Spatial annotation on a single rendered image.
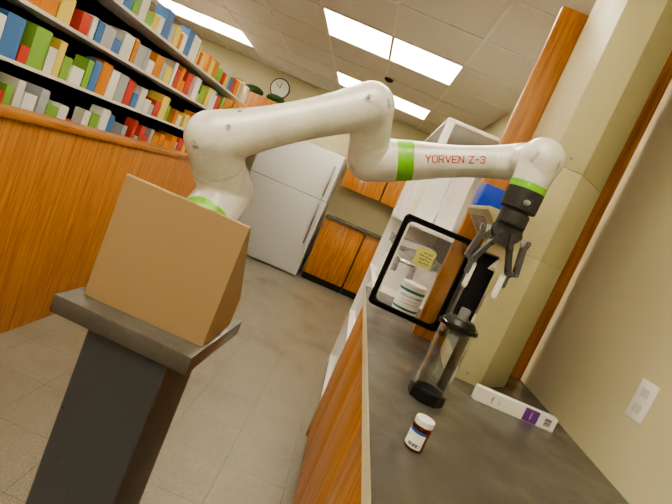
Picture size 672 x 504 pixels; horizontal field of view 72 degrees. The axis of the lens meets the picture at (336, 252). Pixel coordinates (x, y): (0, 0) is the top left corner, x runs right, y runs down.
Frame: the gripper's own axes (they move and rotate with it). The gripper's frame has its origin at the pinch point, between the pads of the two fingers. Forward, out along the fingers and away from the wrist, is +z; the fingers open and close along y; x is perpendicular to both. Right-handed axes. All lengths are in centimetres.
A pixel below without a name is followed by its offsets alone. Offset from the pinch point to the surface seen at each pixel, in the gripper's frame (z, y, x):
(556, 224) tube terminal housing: -24.4, 22.7, 31.3
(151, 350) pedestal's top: 37, -65, -34
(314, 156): -30, -126, 518
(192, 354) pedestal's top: 34, -57, -33
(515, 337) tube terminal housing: 16, 30, 37
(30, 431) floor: 129, -124, 44
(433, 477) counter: 34, -4, -40
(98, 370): 49, -76, -27
